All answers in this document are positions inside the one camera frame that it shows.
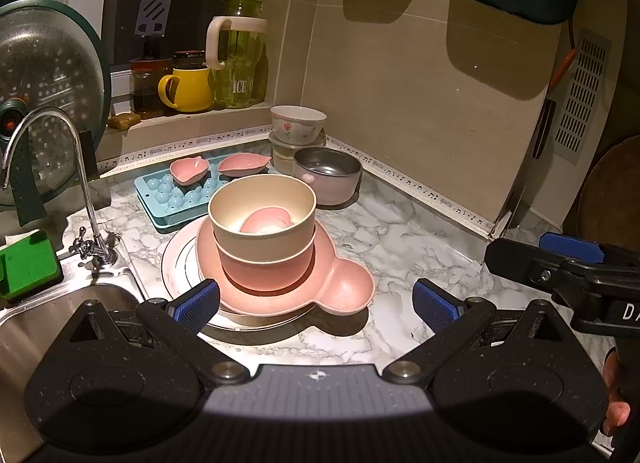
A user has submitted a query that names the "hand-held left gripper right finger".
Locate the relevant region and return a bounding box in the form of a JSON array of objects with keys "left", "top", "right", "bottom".
[{"left": 382, "top": 278, "right": 558, "bottom": 386}]

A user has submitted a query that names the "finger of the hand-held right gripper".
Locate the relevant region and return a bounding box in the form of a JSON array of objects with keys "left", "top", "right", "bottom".
[
  {"left": 483, "top": 237, "right": 581, "bottom": 306},
  {"left": 538, "top": 231, "right": 640, "bottom": 270}
]

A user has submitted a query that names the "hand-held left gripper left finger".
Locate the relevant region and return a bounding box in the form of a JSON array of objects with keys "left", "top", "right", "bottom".
[{"left": 67, "top": 278, "right": 251, "bottom": 386}]

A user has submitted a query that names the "large white plate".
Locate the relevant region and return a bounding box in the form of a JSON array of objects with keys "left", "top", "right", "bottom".
[{"left": 161, "top": 220, "right": 362, "bottom": 332}]

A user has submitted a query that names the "pink bowl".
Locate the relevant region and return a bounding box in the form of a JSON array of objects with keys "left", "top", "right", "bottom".
[{"left": 214, "top": 230, "right": 317, "bottom": 293}]

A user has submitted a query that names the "cream bowl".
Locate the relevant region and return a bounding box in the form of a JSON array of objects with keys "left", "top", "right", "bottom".
[{"left": 208, "top": 174, "right": 318, "bottom": 263}]

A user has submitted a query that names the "pink bear-shaped plate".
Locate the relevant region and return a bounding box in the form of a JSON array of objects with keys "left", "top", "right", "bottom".
[{"left": 196, "top": 216, "right": 376, "bottom": 317}]

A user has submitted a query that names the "pink heart-shaped dish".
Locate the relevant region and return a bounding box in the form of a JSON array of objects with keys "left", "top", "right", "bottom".
[{"left": 239, "top": 206, "right": 295, "bottom": 236}]

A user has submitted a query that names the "person's right hand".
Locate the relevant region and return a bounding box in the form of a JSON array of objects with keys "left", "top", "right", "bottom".
[{"left": 601, "top": 347, "right": 633, "bottom": 437}]

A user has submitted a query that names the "round wooden cutting board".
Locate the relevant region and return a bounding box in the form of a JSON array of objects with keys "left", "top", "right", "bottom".
[{"left": 575, "top": 136, "right": 640, "bottom": 245}]

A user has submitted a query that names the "music note tape strip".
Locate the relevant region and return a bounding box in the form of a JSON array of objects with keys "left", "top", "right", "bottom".
[
  {"left": 324, "top": 132, "right": 497, "bottom": 239},
  {"left": 97, "top": 126, "right": 274, "bottom": 175}
]

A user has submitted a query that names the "blue ice tray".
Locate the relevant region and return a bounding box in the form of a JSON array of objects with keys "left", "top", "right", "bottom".
[{"left": 134, "top": 153, "right": 274, "bottom": 234}]

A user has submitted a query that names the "chrome faucet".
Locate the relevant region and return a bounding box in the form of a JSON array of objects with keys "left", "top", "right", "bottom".
[{"left": 0, "top": 106, "right": 121, "bottom": 265}]

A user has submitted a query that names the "small pink leaf-shaped dish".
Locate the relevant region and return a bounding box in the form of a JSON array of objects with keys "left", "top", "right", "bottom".
[
  {"left": 217, "top": 153, "right": 273, "bottom": 178},
  {"left": 169, "top": 156, "right": 209, "bottom": 187}
]

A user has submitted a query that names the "metal vent grille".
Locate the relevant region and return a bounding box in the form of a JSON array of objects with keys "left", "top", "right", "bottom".
[{"left": 554, "top": 28, "right": 614, "bottom": 162}]

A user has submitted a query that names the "pink pot with steel interior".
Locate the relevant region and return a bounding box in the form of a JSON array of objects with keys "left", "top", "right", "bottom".
[{"left": 292, "top": 146, "right": 363, "bottom": 207}]

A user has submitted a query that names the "steel sink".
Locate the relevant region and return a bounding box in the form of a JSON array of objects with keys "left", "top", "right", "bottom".
[{"left": 0, "top": 263, "right": 147, "bottom": 459}]

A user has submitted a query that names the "clear glass container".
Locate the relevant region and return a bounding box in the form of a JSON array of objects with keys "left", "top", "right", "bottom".
[{"left": 268, "top": 130, "right": 326, "bottom": 177}]

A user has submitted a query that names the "green sponge holder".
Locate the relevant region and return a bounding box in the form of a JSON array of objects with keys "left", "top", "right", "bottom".
[{"left": 0, "top": 229, "right": 65, "bottom": 302}]

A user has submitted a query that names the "brown block on sill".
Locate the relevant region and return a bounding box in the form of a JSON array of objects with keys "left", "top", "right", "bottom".
[{"left": 108, "top": 112, "right": 143, "bottom": 132}]

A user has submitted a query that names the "floral ceramic bowl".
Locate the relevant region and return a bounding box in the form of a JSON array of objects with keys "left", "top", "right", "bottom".
[{"left": 270, "top": 106, "right": 328, "bottom": 147}]

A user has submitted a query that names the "dark lid stand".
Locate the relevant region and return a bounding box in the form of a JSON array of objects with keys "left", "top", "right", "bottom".
[{"left": 10, "top": 130, "right": 101, "bottom": 227}]

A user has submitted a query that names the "yellow mug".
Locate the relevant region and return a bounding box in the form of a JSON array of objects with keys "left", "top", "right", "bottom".
[{"left": 158, "top": 66, "right": 214, "bottom": 113}]

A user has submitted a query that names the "dark glass jar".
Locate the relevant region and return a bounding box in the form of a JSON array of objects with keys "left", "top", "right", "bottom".
[
  {"left": 172, "top": 50, "right": 207, "bottom": 72},
  {"left": 128, "top": 57, "right": 174, "bottom": 114}
]

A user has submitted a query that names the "green water jug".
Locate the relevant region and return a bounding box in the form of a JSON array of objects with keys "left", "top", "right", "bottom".
[{"left": 205, "top": 0, "right": 270, "bottom": 110}]

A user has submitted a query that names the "glass pot lid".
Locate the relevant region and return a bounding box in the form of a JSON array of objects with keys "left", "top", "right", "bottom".
[{"left": 0, "top": 0, "right": 112, "bottom": 209}]

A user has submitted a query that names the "slotted spatula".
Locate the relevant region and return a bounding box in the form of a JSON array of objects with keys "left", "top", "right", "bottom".
[{"left": 135, "top": 0, "right": 174, "bottom": 59}]

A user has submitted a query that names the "black-handled utensil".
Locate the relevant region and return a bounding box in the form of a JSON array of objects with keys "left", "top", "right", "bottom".
[{"left": 515, "top": 98, "right": 557, "bottom": 214}]

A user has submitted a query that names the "orange-handled utensil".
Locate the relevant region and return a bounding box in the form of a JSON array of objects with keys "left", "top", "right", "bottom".
[{"left": 547, "top": 48, "right": 577, "bottom": 94}]

